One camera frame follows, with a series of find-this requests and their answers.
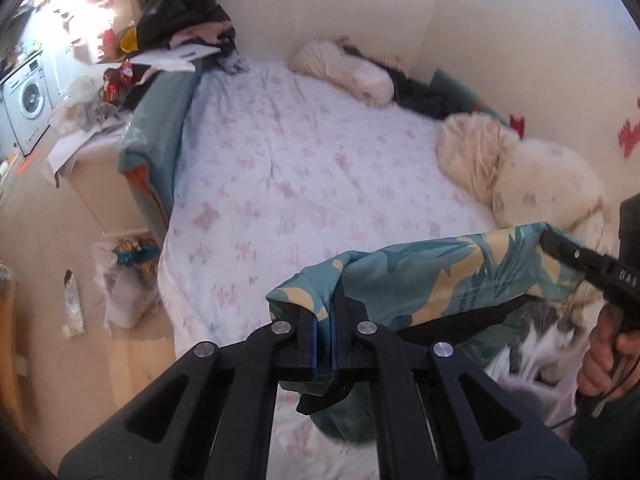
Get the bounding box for grey white tabby cat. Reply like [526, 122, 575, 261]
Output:
[485, 299, 588, 387]

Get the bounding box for teal yellow leaf-print shorts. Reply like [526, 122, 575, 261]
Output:
[267, 236, 577, 424]

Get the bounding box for beige cabinet beside bed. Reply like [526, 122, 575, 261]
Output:
[42, 127, 148, 238]

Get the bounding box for person's right hand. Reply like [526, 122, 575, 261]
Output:
[577, 304, 640, 396]

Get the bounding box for white plastic bag on floor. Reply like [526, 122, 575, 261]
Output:
[92, 236, 160, 333]

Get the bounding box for cream yellow duvet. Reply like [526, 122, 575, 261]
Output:
[425, 113, 614, 313]

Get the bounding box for white floral bed sheet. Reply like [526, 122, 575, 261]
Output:
[158, 63, 498, 479]

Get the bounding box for cream white pillow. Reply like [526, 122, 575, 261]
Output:
[288, 39, 395, 107]

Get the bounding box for black garment by wall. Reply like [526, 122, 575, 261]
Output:
[341, 42, 489, 120]

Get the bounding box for white washing machine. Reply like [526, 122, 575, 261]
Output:
[1, 52, 52, 156]

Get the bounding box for dark clothes pile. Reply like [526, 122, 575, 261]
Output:
[136, 0, 250, 75]

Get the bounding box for dark green right sleeve forearm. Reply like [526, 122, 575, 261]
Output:
[570, 386, 640, 480]

